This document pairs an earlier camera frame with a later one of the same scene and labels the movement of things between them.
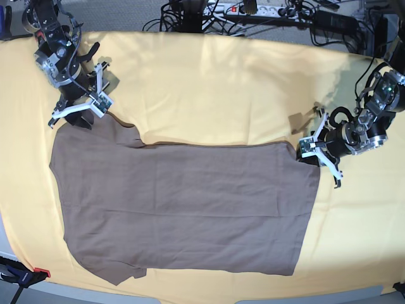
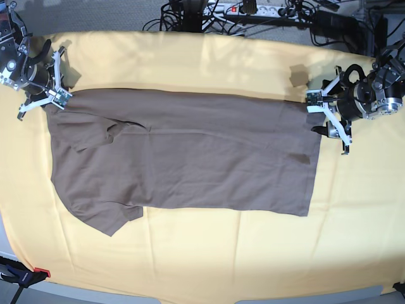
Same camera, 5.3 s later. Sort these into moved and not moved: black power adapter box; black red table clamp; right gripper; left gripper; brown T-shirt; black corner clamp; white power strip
Moved: right gripper; brown T-shirt; left gripper
Not moved: black corner clamp; black red table clamp; white power strip; black power adapter box
